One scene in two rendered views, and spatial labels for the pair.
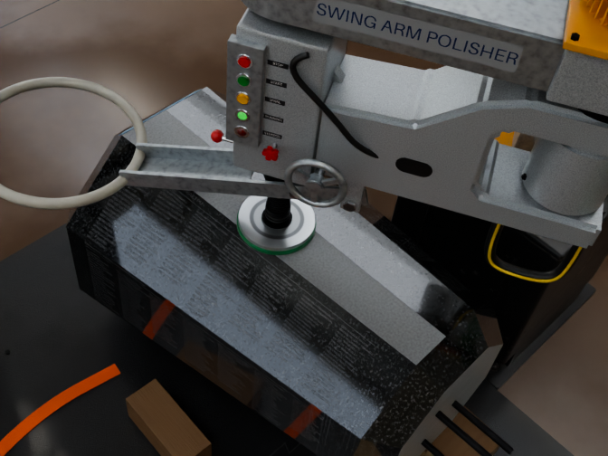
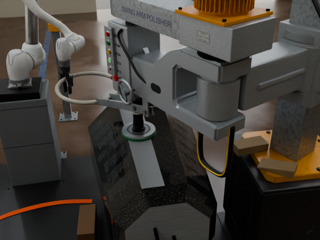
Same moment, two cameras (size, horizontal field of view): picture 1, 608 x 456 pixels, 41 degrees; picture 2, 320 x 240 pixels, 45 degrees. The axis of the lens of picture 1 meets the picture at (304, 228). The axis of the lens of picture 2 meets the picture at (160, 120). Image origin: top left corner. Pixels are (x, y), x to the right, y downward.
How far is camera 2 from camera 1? 1.51 m
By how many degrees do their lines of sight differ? 38
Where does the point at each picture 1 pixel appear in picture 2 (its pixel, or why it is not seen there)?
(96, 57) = not seen: hidden behind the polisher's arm
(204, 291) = (104, 152)
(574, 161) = (200, 83)
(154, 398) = (89, 209)
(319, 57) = (125, 31)
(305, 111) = (125, 58)
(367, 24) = (133, 14)
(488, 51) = (162, 21)
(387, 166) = (149, 87)
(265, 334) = (109, 170)
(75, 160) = not seen: hidden behind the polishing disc
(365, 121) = (140, 64)
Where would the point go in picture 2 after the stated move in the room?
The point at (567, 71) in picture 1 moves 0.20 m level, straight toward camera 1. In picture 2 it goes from (181, 26) to (138, 34)
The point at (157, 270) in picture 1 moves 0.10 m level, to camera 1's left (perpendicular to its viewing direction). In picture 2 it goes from (98, 143) to (88, 138)
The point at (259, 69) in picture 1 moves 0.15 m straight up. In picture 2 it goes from (111, 37) to (108, 9)
